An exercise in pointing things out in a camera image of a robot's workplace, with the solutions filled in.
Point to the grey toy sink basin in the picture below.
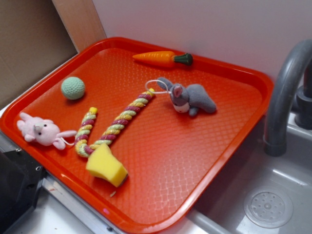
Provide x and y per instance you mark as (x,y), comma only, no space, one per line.
(259,194)

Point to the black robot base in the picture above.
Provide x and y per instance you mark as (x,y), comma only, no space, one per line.
(20,182)

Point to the wooden board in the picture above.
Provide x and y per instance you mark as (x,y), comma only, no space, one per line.
(81,21)

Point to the yellow sponge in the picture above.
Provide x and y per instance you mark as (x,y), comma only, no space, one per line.
(103,164)

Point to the green textured ball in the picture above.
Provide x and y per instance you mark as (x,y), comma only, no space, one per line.
(73,88)

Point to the pink plush bunny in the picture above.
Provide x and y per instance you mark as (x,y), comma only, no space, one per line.
(43,131)

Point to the brown cardboard panel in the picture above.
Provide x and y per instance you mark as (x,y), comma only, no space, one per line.
(33,42)

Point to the grey plush bunny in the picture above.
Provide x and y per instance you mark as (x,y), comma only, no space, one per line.
(188,99)

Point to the multicolour twisted rope toy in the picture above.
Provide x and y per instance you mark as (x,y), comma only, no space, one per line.
(82,147)

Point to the orange toy carrot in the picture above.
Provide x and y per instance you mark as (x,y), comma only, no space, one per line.
(164,58)

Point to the orange plastic tray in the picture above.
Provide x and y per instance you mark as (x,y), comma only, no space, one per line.
(170,157)

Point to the grey toy faucet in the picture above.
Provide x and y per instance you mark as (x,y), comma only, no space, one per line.
(293,87)

